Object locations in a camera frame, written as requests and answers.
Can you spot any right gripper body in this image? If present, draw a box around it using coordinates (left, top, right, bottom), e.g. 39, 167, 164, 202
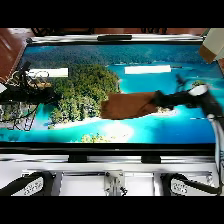
151, 89, 176, 110

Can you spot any brown garment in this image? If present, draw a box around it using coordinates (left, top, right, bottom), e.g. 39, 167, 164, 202
99, 91, 160, 121

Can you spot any white cardboard box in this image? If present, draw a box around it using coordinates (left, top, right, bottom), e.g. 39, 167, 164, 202
198, 28, 224, 65

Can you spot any silver frame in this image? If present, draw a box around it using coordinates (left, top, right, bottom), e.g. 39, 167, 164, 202
0, 32, 224, 197

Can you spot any black cable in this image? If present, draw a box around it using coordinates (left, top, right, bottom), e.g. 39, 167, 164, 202
119, 185, 129, 197

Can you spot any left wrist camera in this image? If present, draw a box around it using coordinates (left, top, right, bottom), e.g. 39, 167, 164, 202
13, 60, 34, 85

